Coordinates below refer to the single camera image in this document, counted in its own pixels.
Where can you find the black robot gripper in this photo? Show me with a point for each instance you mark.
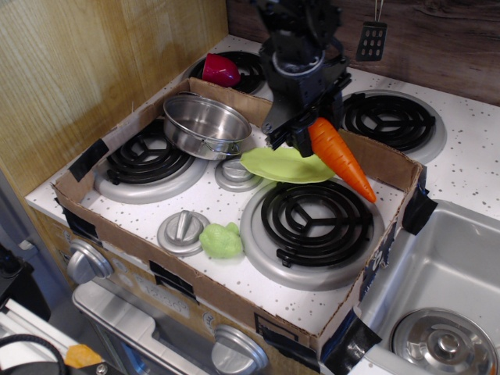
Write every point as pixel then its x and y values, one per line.
pixel 302 94

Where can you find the orange plastic toy carrot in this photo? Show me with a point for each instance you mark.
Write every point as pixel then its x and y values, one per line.
pixel 330 147

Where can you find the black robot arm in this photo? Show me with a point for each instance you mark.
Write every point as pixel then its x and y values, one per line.
pixel 299 31

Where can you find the light green plastic plate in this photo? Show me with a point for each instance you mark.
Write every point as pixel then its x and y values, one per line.
pixel 286 165

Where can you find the back left black burner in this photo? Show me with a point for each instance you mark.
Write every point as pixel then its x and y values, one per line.
pixel 252 82

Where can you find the black burner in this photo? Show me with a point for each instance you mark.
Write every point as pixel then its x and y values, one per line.
pixel 310 237
pixel 252 82
pixel 400 121
pixel 147 168

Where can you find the back right black burner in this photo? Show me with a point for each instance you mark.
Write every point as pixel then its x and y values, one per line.
pixel 400 121

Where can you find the silver stovetop knob middle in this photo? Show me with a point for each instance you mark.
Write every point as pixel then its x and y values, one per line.
pixel 231 175

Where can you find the silver stovetop knob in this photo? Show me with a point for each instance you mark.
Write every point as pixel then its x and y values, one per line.
pixel 179 233
pixel 231 175

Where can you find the hanging metal slotted spatula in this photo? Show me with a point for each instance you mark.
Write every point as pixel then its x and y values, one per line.
pixel 373 37

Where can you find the front right black burner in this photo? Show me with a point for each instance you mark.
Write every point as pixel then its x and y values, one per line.
pixel 310 237

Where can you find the red plastic cup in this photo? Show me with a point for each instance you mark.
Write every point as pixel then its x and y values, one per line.
pixel 221 71

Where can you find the green toy lettuce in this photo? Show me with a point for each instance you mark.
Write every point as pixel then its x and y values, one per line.
pixel 221 242

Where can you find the silver stovetop knob front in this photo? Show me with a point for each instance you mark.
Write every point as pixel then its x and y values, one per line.
pixel 179 233

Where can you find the front left black burner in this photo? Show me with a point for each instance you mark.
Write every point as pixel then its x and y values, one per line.
pixel 147 168

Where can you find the grey toy sink basin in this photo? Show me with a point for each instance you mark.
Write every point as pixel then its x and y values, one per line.
pixel 452 263

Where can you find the silver oven knob right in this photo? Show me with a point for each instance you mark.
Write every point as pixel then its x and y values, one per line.
pixel 236 353

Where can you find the silver oven knob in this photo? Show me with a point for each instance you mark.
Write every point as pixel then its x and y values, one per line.
pixel 236 353
pixel 86 263

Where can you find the stainless steel pot lid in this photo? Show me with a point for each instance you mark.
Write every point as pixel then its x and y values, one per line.
pixel 441 341

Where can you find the brown cardboard fence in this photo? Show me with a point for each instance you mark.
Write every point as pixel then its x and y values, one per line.
pixel 202 292

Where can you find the silver oven knob left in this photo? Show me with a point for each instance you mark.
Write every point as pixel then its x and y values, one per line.
pixel 86 263

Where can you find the yellow orange cloth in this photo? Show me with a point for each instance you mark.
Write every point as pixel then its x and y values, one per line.
pixel 80 356

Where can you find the silver oven door handle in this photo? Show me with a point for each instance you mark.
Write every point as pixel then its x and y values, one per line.
pixel 142 339

